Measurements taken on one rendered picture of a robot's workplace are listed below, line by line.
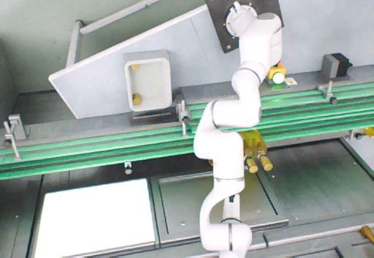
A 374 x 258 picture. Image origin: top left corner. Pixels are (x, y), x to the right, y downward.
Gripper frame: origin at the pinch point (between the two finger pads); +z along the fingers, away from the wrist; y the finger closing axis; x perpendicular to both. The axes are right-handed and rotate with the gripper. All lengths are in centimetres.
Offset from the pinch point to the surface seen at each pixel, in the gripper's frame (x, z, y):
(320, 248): -31.1, -10.1, -14.7
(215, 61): 7, 50, 26
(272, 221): -15.4, -2.3, -11.6
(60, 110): 90, 72, -15
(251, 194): -9.1, 11.3, -12.3
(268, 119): -16.2, 35.8, 6.8
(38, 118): 100, 64, -16
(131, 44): 39, 41, 37
